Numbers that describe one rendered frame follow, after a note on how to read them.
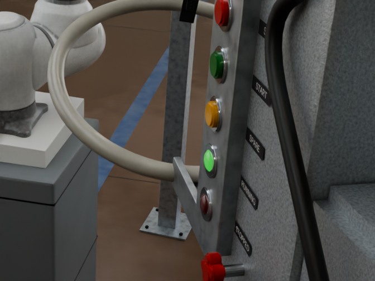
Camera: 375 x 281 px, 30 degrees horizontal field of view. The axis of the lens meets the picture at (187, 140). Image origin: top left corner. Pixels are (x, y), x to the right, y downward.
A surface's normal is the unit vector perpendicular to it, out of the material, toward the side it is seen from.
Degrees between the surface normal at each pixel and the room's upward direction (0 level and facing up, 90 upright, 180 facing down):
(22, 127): 17
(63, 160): 0
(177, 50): 90
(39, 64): 90
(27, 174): 0
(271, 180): 90
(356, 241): 4
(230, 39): 90
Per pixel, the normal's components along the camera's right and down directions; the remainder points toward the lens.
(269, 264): -0.96, 0.04
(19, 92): 0.64, 0.44
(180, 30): -0.25, 0.40
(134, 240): 0.07, -0.90
